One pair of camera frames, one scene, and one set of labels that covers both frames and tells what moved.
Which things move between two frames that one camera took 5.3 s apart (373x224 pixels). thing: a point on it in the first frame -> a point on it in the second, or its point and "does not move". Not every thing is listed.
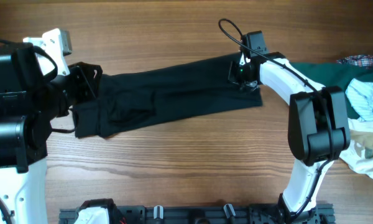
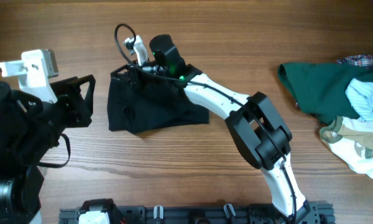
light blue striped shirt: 367,99 does not move
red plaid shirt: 363,60 does not move
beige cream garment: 366,155 does not move
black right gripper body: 237,75 -> 150,67
